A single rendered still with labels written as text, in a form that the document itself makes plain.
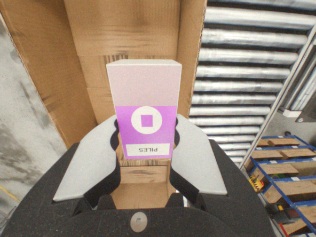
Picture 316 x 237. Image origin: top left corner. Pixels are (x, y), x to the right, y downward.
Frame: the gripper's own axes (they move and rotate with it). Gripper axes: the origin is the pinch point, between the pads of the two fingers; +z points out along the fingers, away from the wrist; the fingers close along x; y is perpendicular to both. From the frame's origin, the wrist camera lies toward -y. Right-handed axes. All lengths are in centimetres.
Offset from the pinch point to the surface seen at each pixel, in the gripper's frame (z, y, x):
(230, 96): 41, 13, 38
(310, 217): 14, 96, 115
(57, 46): 19.9, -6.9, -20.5
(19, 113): 116, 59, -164
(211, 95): 41, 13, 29
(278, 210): 12, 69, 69
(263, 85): 40, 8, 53
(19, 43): 11.3, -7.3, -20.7
